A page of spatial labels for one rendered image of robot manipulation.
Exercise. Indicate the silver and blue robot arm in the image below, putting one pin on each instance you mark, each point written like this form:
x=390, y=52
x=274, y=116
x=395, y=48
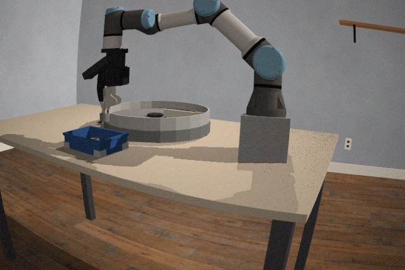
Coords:
x=266, y=61

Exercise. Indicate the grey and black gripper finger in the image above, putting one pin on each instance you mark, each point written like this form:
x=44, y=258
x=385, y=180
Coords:
x=113, y=93
x=104, y=96

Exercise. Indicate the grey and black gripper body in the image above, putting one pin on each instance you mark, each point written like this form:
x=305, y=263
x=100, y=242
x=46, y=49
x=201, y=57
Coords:
x=120, y=74

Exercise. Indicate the grey round turntable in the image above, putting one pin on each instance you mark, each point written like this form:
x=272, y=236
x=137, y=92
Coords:
x=159, y=121

